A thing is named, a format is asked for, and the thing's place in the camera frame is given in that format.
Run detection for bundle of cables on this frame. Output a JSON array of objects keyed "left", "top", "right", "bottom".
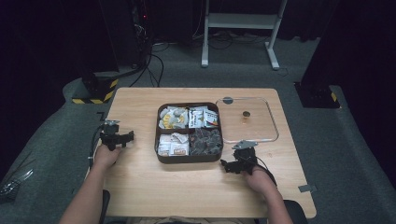
[{"left": 191, "top": 27, "right": 270, "bottom": 51}]

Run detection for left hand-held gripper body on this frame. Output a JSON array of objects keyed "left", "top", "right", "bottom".
[{"left": 99, "top": 119, "right": 125, "bottom": 152}]

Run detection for person's left hand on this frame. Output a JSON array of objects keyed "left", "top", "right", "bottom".
[{"left": 92, "top": 144, "right": 122, "bottom": 173}]

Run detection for white metal stand frame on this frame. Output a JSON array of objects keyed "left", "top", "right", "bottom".
[{"left": 201, "top": 0, "right": 288, "bottom": 71}]

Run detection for black yellow striped stand base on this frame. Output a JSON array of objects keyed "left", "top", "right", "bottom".
[{"left": 71, "top": 71, "right": 120, "bottom": 105}]

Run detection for brown divided snack box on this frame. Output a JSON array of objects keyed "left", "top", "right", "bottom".
[{"left": 154, "top": 101, "right": 224, "bottom": 165}]

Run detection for person's right hand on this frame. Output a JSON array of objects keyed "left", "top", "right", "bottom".
[{"left": 242, "top": 165, "right": 278, "bottom": 198}]

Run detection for pile of beige packets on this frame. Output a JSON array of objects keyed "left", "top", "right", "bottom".
[{"left": 157, "top": 132, "right": 191, "bottom": 157}]

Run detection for computer tower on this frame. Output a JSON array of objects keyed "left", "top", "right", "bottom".
[{"left": 129, "top": 0, "right": 153, "bottom": 68}]

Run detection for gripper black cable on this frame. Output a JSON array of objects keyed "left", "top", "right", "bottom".
[
  {"left": 88, "top": 123, "right": 106, "bottom": 171},
  {"left": 254, "top": 154, "right": 278, "bottom": 189}
]

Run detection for pile of yellow white packets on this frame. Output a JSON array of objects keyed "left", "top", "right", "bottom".
[{"left": 158, "top": 105, "right": 190, "bottom": 130}]

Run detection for clear plastic lid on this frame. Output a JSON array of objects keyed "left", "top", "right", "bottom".
[{"left": 215, "top": 96, "right": 280, "bottom": 145}]

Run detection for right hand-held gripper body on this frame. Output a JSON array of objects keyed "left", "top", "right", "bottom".
[{"left": 231, "top": 139, "right": 259, "bottom": 175}]

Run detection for black floor cables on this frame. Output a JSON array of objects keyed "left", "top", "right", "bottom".
[{"left": 128, "top": 43, "right": 165, "bottom": 89}]

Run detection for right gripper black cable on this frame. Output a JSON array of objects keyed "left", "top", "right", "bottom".
[{"left": 254, "top": 154, "right": 278, "bottom": 189}]

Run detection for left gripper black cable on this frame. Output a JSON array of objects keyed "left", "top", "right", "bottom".
[{"left": 88, "top": 123, "right": 106, "bottom": 171}]

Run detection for pile of white printed packets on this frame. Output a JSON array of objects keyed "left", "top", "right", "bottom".
[{"left": 188, "top": 105, "right": 219, "bottom": 130}]

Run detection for grey tape strip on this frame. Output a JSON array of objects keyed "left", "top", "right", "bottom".
[{"left": 297, "top": 184, "right": 318, "bottom": 193}]

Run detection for pile of dark packets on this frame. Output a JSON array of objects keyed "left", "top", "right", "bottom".
[{"left": 189, "top": 128, "right": 223, "bottom": 157}]

